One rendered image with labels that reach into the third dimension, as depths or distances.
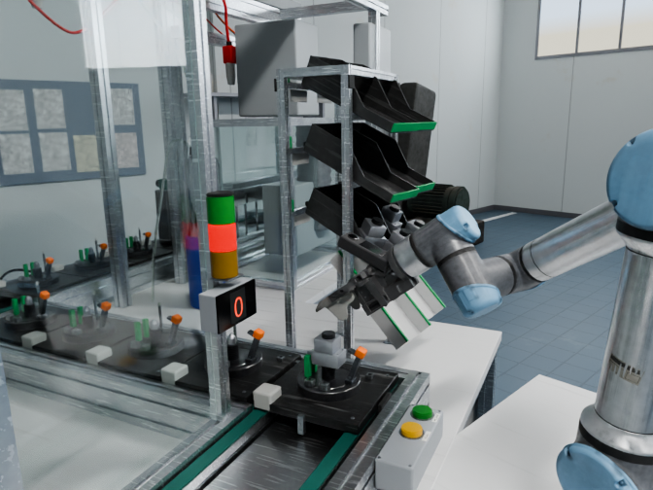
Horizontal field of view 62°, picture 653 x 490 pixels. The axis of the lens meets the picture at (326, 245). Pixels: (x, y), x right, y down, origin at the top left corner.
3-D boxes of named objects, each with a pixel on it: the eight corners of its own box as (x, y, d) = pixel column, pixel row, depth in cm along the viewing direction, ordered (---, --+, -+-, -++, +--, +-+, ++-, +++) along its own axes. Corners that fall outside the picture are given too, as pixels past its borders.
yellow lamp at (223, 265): (243, 273, 102) (242, 248, 101) (227, 280, 97) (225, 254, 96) (222, 270, 104) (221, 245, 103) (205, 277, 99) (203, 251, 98)
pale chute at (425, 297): (435, 314, 155) (446, 306, 153) (414, 329, 145) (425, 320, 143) (376, 239, 162) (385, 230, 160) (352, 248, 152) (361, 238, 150)
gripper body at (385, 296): (364, 318, 107) (412, 289, 101) (340, 282, 107) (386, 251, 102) (378, 306, 113) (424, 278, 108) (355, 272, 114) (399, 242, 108)
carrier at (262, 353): (301, 362, 135) (299, 314, 133) (247, 406, 114) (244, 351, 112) (223, 345, 146) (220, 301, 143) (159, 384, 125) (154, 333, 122)
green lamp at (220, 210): (240, 221, 99) (239, 194, 98) (224, 226, 95) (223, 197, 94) (219, 219, 102) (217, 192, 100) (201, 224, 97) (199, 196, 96)
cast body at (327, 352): (346, 361, 118) (346, 331, 116) (337, 369, 114) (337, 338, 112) (312, 354, 121) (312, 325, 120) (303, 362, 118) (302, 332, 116)
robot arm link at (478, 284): (527, 294, 95) (497, 240, 99) (482, 306, 89) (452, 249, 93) (498, 312, 101) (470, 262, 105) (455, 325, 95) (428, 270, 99)
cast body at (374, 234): (375, 239, 140) (385, 216, 137) (382, 249, 136) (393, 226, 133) (347, 236, 136) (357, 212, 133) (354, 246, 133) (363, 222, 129)
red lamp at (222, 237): (242, 247, 100) (240, 221, 99) (225, 253, 96) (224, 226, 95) (220, 245, 103) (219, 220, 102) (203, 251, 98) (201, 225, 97)
